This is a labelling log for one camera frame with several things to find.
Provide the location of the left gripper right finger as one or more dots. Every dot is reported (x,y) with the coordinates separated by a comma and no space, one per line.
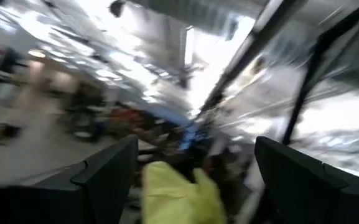
(316,196)

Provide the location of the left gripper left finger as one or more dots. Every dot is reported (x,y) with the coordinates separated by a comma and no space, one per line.
(42,202)

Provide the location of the pale yellow cloth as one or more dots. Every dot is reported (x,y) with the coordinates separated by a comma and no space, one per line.
(179,199)

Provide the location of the black rig frame strut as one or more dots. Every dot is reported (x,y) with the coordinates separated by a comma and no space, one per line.
(306,84)

